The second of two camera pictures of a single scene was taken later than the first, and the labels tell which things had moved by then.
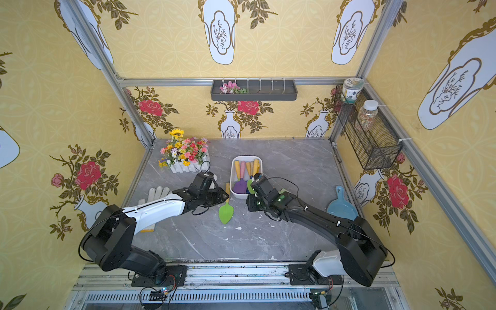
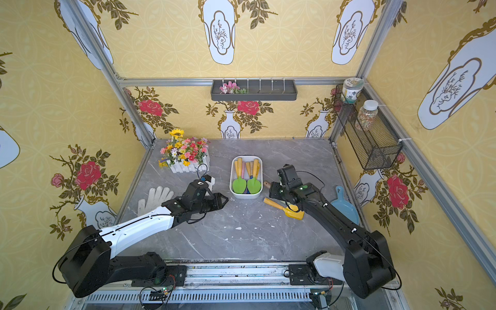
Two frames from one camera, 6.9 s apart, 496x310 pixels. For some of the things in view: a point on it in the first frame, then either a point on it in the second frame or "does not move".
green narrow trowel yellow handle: (226, 212) → (239, 184)
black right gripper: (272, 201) → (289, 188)
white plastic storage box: (242, 170) does not move
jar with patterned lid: (352, 86) does not move
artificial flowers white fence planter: (185, 155) does not move
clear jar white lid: (367, 115) does not move
